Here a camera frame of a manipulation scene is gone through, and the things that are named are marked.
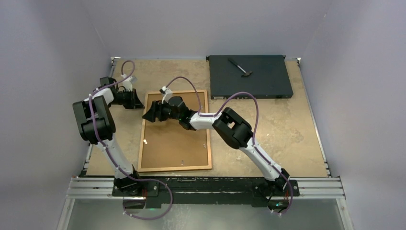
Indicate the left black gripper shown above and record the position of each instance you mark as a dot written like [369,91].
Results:
[134,103]

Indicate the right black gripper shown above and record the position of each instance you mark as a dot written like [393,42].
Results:
[156,110]

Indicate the brown wooden picture frame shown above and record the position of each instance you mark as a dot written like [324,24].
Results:
[207,143]

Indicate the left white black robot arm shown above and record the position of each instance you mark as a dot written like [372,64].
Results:
[96,125]

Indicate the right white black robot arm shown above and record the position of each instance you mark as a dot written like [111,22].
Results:
[234,130]

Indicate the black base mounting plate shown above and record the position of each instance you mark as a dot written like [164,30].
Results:
[159,190]

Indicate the dark flat equipment case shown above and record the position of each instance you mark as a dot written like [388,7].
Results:
[269,78]

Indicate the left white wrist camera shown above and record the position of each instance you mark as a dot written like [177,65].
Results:
[128,82]

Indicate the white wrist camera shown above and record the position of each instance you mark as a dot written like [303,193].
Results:
[128,82]
[166,94]

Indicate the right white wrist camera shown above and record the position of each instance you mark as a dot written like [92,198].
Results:
[166,94]

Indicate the small black handled hammer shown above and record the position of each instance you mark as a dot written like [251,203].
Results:
[245,73]

